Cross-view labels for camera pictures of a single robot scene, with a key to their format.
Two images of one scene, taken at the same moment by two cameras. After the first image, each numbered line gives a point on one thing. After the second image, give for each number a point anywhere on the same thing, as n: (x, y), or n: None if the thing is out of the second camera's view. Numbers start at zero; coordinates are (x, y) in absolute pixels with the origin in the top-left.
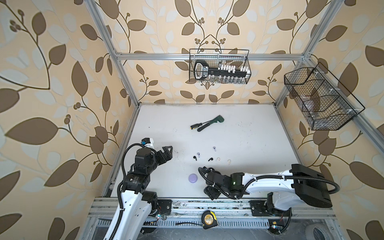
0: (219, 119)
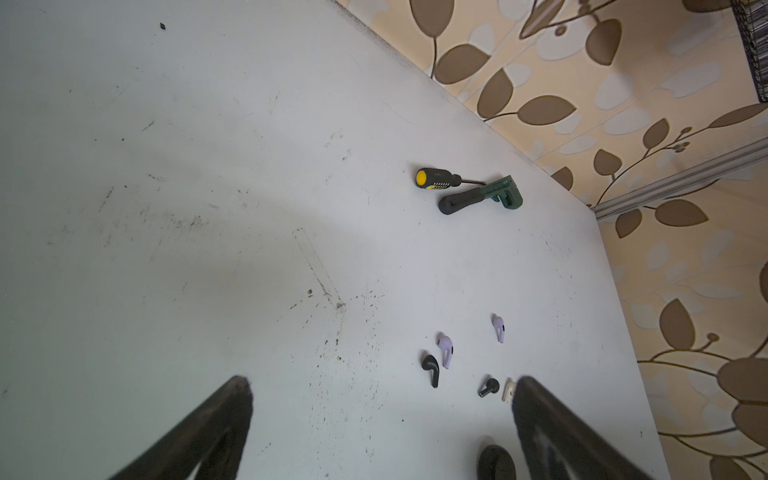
0: (503, 190)
